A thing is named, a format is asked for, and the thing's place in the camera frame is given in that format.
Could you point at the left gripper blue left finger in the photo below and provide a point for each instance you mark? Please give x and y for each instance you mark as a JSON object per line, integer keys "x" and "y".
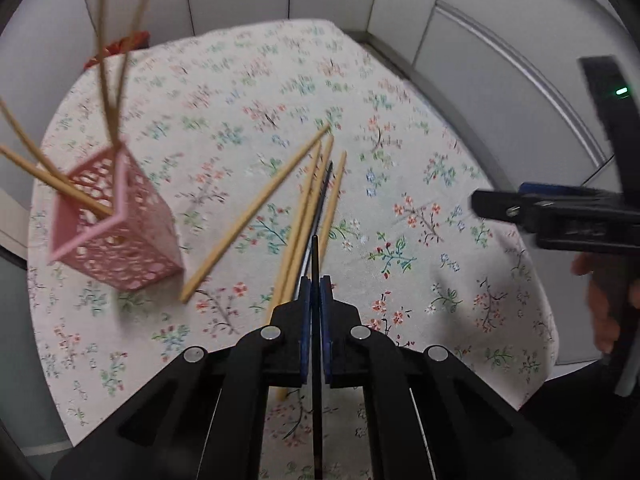
{"x": 288, "y": 354}

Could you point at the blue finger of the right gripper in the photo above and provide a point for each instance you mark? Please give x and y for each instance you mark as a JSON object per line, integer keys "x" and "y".
{"x": 532, "y": 188}

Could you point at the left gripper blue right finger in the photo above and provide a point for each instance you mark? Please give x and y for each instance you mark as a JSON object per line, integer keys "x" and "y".
{"x": 343, "y": 357}

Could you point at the wooden chopstick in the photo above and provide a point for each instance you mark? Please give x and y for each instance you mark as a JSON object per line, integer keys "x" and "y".
{"x": 134, "y": 27}
{"x": 332, "y": 205}
{"x": 200, "y": 274}
{"x": 289, "y": 268}
{"x": 109, "y": 108}
{"x": 30, "y": 144}
{"x": 68, "y": 190}

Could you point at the black chopstick with metal band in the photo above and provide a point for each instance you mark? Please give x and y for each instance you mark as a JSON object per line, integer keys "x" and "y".
{"x": 304, "y": 266}

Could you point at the pink perforated utensil holder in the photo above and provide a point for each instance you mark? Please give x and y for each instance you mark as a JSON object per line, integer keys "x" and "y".
{"x": 136, "y": 245}

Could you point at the person's right hand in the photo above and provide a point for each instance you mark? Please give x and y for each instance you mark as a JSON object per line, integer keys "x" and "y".
{"x": 606, "y": 329}

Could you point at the white lower cabinets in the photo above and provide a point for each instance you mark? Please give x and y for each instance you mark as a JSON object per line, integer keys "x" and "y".
{"x": 503, "y": 72}

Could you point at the floral tablecloth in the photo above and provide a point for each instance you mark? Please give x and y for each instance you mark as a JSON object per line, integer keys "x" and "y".
{"x": 265, "y": 265}

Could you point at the red-lined trash bin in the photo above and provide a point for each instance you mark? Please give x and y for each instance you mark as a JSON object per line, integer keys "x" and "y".
{"x": 140, "y": 40}

